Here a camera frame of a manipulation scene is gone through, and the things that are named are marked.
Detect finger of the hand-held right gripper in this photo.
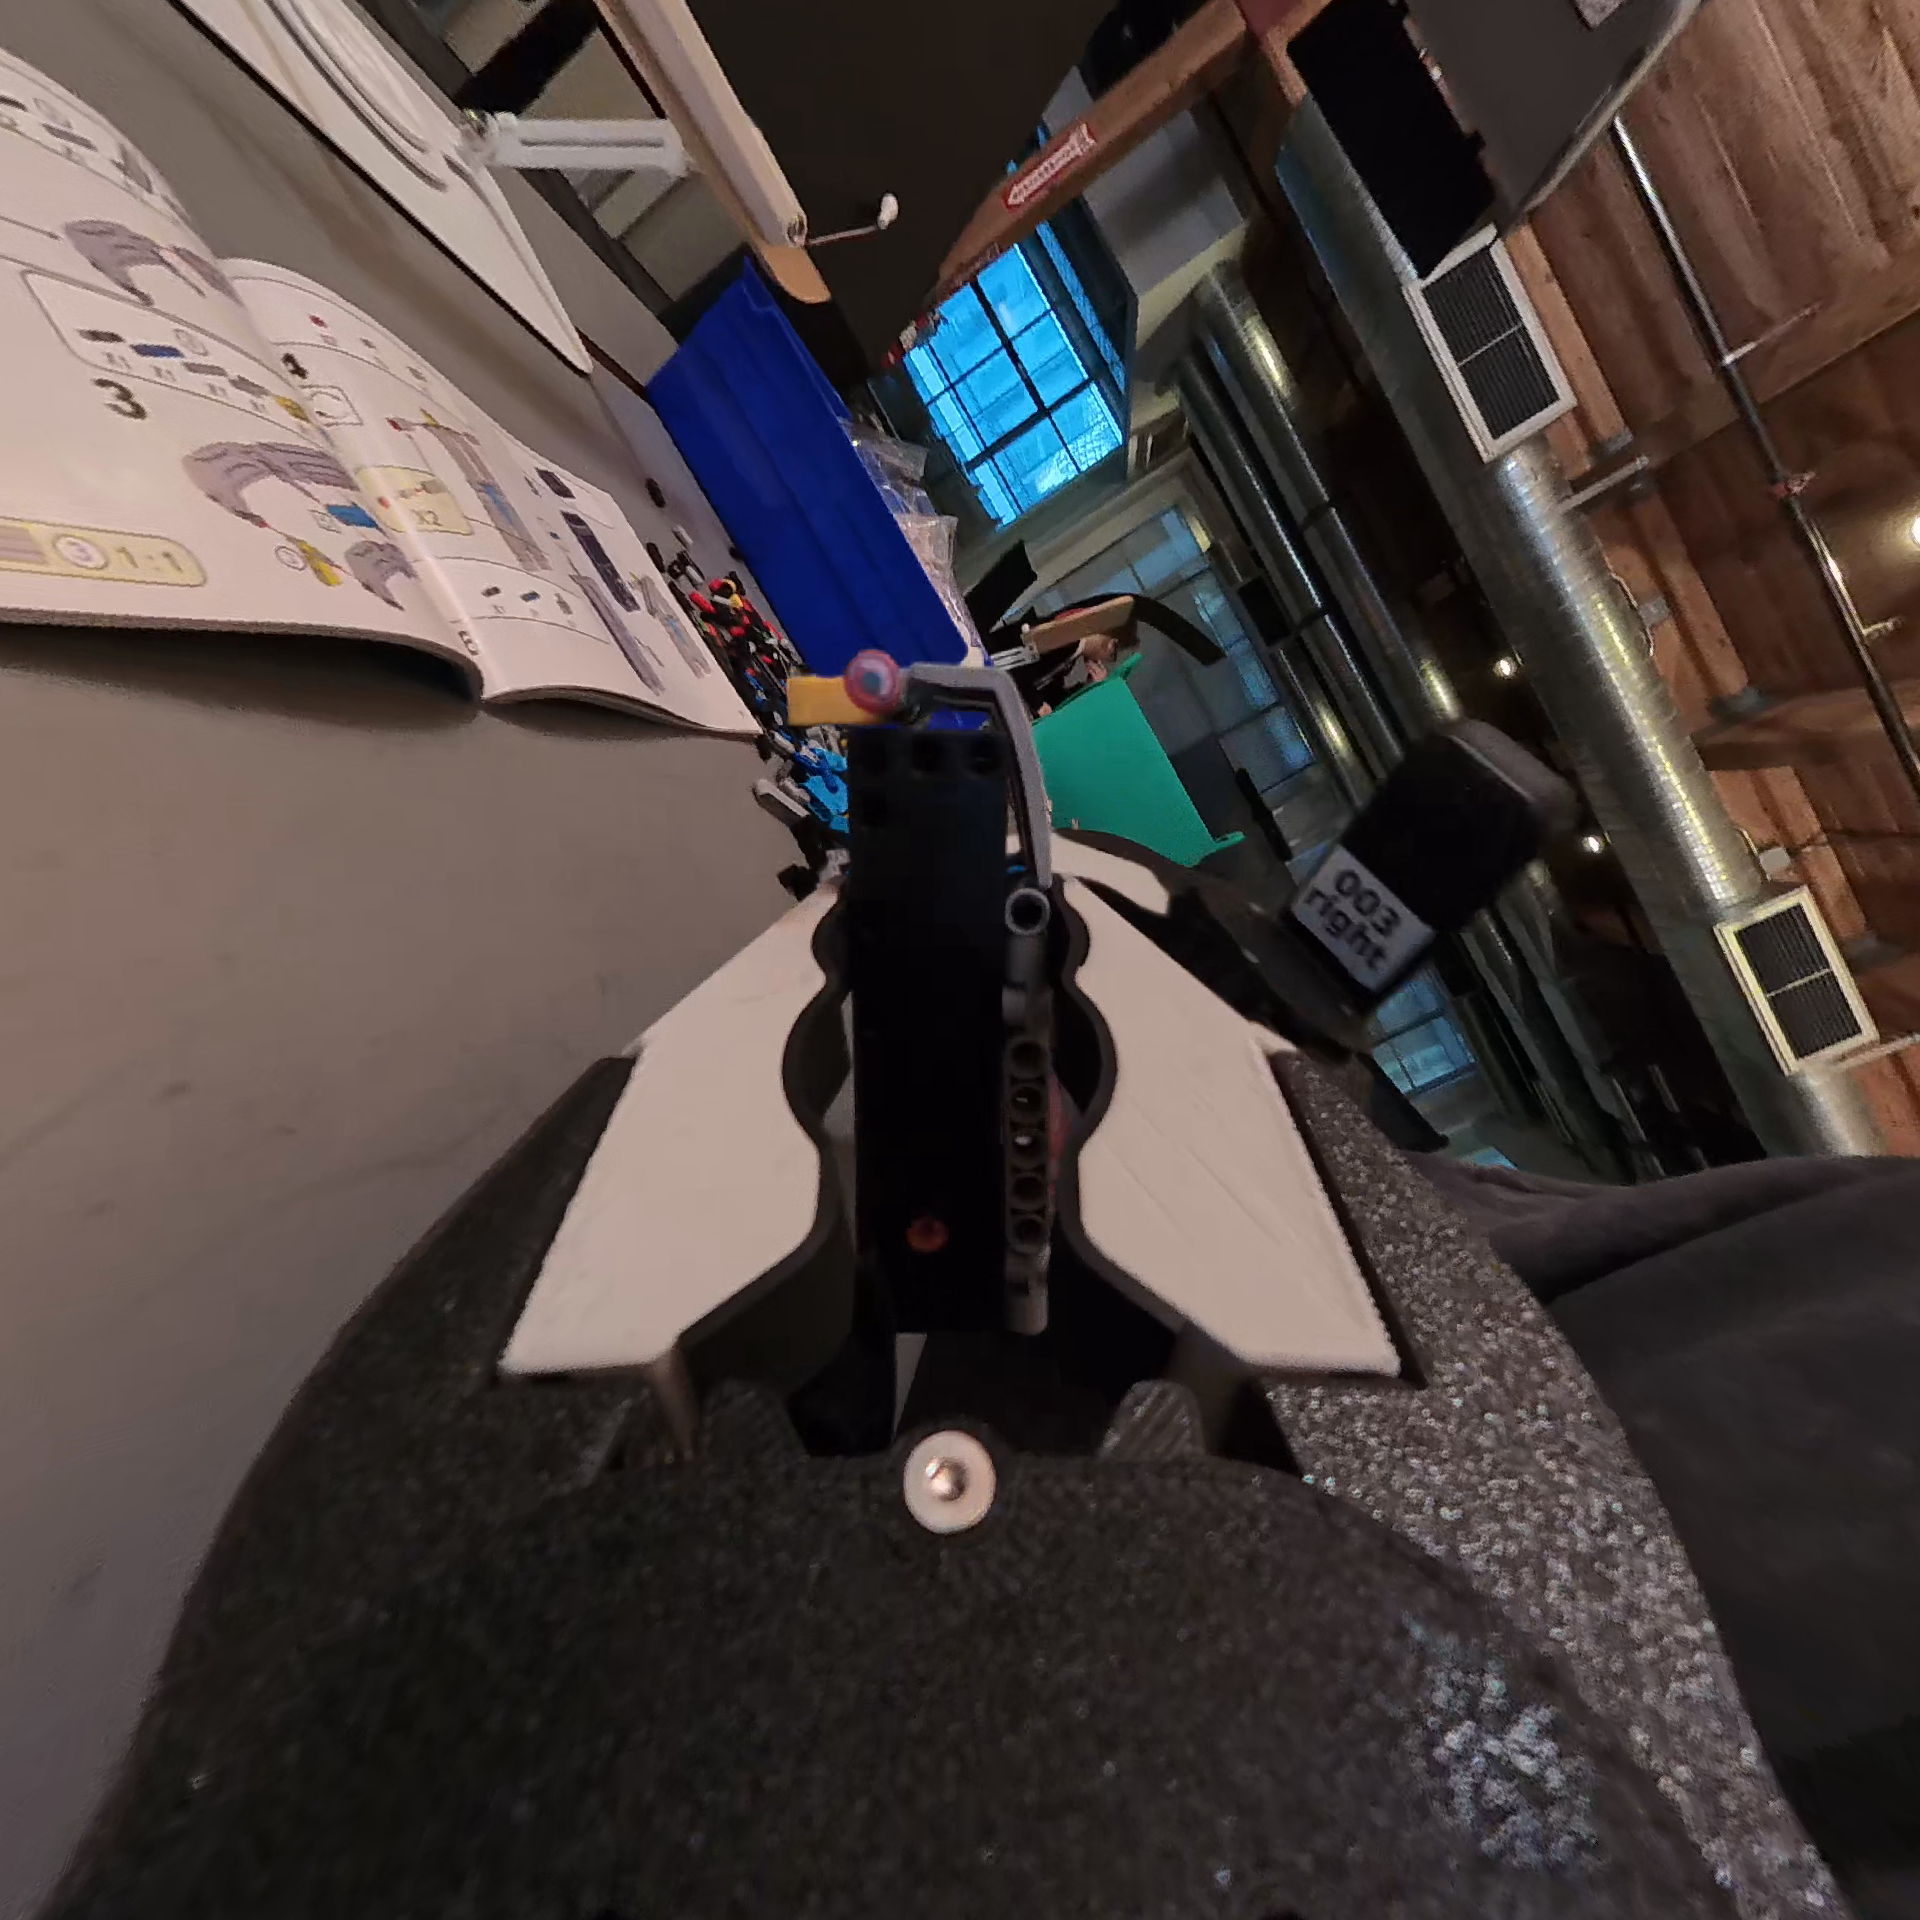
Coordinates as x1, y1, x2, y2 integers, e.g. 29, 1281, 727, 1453
1049, 830, 1191, 914

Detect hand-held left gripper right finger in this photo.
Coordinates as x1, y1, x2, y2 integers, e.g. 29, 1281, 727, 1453
1049, 877, 1409, 1425

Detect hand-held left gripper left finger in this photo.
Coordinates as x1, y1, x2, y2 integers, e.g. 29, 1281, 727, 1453
499, 885, 859, 1465

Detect black and grey brick assembly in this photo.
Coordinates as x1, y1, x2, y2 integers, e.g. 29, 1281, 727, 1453
786, 646, 1074, 1337

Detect pile of toy bricks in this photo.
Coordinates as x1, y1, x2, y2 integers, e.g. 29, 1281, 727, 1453
645, 533, 865, 887

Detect grey desk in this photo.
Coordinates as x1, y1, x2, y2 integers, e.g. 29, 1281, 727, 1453
0, 0, 865, 1920

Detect green plastic bin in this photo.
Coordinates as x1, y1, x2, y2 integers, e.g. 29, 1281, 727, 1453
1030, 637, 1247, 869

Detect white vent grille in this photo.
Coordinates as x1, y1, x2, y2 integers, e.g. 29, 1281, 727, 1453
1402, 224, 1579, 464
1714, 885, 1882, 1073

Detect clear plastic bags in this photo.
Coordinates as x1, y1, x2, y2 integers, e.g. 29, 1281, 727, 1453
839, 421, 962, 601

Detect blue lit window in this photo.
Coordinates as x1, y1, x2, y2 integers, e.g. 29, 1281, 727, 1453
901, 240, 1130, 527

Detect blue plastic bin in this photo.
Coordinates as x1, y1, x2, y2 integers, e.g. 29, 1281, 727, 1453
645, 256, 985, 676

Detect open instruction booklet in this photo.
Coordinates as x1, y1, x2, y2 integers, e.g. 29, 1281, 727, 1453
0, 45, 767, 740

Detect white tablet stand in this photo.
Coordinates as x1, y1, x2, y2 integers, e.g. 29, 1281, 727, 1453
171, 0, 903, 377

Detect silver air duct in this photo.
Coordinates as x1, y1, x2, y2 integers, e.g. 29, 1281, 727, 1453
1201, 88, 1893, 1162

